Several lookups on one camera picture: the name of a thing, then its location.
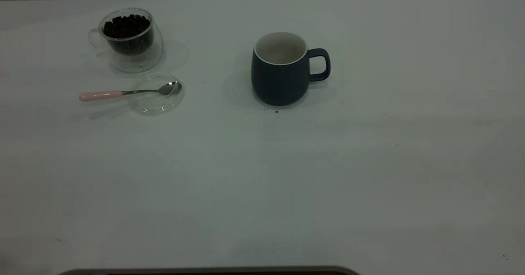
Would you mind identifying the pink-handled metal spoon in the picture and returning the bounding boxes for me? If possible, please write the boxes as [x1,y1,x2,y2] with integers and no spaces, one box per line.
[79,81,182,102]

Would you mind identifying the clear round glass lid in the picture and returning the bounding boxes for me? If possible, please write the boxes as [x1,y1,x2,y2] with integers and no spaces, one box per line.
[129,72,185,116]

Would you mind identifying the dark coffee beans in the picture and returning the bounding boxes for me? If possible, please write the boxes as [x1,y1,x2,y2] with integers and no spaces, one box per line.
[103,14,154,55]

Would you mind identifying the clear double-wall glass cup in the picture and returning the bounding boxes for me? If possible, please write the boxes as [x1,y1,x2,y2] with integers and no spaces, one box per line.
[87,7,164,73]

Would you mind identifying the dark blue ceramic mug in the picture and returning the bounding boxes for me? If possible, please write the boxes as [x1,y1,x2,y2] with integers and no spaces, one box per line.
[251,31,331,106]

